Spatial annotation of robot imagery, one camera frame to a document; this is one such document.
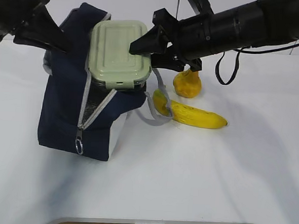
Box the yellow banana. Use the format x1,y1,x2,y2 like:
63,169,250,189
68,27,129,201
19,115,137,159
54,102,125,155
153,89,228,129

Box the yellow pear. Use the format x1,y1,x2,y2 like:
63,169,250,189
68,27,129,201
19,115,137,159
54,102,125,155
173,69,202,98

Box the silver zipper pull ring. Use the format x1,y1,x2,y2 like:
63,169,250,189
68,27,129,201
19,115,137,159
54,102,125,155
73,124,86,155

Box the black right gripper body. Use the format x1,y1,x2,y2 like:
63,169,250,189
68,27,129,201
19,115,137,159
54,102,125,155
153,8,211,71

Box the navy blue lunch bag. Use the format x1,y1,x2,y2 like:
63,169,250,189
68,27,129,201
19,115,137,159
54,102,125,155
38,3,173,161

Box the green lidded glass container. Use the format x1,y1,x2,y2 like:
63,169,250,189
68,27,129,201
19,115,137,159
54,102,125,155
88,20,151,91

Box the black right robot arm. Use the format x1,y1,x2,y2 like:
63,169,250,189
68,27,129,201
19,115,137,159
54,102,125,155
129,0,299,71

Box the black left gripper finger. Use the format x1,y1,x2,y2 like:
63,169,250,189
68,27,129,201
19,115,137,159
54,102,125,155
29,6,70,53
13,23,68,53

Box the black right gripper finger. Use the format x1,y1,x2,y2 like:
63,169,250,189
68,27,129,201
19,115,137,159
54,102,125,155
129,26,169,55
151,53,185,71

